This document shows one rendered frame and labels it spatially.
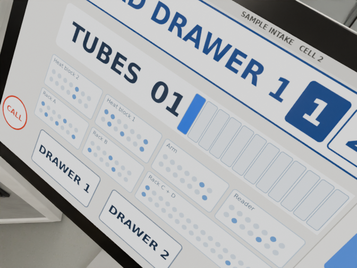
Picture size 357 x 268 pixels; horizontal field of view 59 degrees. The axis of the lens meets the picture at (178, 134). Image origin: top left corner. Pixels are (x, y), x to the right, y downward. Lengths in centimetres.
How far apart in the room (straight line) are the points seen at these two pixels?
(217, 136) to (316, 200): 9
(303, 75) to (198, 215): 15
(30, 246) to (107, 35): 120
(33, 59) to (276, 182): 28
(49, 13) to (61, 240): 114
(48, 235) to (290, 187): 124
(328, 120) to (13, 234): 134
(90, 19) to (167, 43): 8
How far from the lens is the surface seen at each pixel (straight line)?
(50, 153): 39
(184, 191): 30
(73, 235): 140
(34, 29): 38
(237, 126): 26
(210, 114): 27
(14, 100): 41
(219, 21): 26
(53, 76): 36
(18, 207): 121
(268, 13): 25
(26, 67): 39
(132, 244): 36
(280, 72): 25
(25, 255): 144
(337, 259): 29
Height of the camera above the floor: 134
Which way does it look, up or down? 62 degrees down
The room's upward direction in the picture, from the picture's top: 9 degrees clockwise
